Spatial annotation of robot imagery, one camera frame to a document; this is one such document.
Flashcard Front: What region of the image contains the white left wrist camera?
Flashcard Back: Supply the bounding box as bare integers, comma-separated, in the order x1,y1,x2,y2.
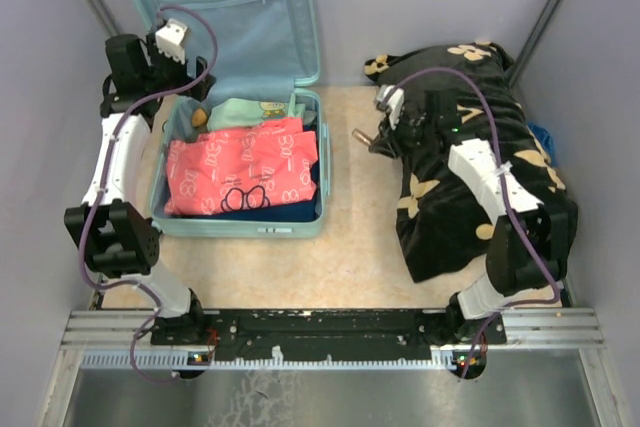
154,18,189,64

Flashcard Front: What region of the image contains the light teal hardshell suitcase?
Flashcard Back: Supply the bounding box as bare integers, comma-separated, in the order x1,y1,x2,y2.
132,0,331,238

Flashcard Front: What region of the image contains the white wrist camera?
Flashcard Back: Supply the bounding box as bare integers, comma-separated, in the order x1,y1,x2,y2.
374,85,404,130
154,18,189,64

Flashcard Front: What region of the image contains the aluminium frame rail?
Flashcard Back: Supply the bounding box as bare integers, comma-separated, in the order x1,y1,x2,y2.
38,307,630,426

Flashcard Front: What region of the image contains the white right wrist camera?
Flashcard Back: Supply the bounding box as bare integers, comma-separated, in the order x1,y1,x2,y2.
374,85,404,130

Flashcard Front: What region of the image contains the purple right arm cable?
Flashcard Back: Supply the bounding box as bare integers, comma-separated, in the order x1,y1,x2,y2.
382,66,562,382

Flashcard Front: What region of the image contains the gold cylindrical tube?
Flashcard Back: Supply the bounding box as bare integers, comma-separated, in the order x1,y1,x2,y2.
352,129,373,148

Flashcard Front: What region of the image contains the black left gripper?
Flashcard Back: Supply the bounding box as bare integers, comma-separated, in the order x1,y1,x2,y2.
143,33,217,102

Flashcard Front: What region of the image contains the white cable duct strip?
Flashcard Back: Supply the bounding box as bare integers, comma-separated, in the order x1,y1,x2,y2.
80,345,470,371

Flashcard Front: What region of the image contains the black floral fleece blanket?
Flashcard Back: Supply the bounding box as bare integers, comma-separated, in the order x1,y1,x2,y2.
364,42,578,295

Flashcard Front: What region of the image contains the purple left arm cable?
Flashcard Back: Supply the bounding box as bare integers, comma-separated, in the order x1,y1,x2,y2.
77,5,219,387

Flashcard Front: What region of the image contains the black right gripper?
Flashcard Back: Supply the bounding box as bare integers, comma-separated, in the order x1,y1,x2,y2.
368,107,434,160

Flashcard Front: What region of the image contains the light green cartoon cloth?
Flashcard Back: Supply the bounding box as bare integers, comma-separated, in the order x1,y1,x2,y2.
207,94,317,132

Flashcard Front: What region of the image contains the yellow and blue garment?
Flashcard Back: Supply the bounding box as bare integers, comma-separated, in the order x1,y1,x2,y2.
527,122,556,167

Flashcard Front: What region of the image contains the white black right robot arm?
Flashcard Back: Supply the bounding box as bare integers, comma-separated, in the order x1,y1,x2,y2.
370,85,577,345

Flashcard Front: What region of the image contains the dark blue shirt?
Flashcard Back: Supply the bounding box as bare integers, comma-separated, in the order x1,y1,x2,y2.
188,186,318,222

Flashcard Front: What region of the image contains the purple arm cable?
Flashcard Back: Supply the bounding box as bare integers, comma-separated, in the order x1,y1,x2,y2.
382,66,562,382
77,5,219,387

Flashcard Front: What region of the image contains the pink printed garment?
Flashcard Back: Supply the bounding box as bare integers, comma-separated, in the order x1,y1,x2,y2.
164,117,319,216

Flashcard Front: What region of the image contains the small orange round object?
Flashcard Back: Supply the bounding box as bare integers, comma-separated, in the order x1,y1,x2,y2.
191,108,208,128

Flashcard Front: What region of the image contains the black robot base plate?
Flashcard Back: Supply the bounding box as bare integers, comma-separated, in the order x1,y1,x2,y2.
151,308,483,360

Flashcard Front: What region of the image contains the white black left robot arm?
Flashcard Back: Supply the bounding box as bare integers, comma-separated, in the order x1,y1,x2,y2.
64,22,215,344

